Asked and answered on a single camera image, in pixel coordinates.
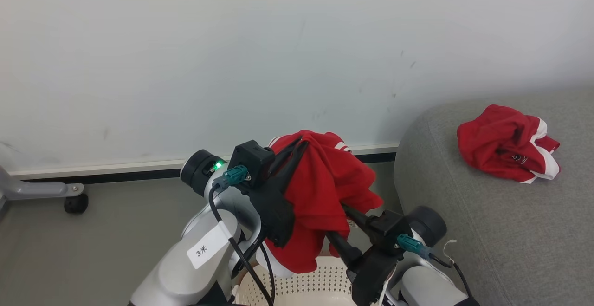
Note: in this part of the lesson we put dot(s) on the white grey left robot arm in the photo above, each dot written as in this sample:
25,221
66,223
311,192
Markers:
181,273

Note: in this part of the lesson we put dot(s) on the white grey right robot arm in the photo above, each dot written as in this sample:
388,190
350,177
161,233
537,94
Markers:
424,287

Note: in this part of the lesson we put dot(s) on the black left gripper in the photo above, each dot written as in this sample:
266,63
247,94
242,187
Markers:
276,215

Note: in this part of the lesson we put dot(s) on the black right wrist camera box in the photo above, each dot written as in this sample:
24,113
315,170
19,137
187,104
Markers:
387,229

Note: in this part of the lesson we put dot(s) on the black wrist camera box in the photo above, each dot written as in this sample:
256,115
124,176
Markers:
253,159
387,229

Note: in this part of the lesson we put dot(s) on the grey fabric sofa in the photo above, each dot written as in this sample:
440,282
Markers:
510,231

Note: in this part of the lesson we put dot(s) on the black caster wheel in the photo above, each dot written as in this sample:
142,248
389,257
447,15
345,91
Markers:
76,204

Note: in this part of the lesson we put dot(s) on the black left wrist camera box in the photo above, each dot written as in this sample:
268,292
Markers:
253,159

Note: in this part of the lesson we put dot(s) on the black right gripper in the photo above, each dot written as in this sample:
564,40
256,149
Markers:
371,273

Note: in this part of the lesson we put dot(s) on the white paper label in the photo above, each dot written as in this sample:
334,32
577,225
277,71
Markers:
209,245

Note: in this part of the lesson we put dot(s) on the white and black baseboard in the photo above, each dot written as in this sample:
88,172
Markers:
116,170

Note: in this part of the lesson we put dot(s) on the grey metal chair leg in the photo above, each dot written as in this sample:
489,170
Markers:
28,189

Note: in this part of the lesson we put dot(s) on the red garment with white trim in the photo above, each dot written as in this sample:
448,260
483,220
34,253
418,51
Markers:
496,143
320,190

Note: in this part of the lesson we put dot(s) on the white perforated laundry basket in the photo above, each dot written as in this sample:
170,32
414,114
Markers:
306,287

